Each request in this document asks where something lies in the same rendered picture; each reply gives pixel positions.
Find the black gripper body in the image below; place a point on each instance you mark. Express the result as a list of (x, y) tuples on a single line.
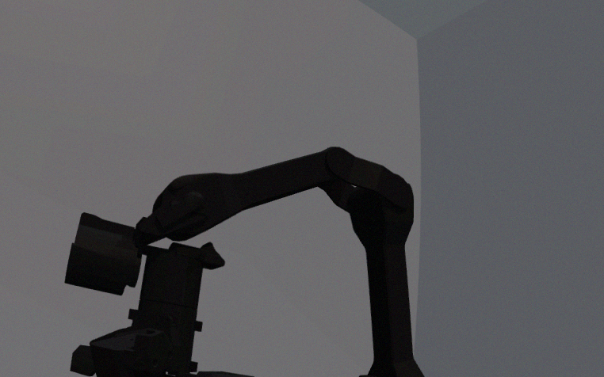
[(185, 320)]

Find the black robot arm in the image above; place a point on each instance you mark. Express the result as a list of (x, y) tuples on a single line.
[(106, 256)]

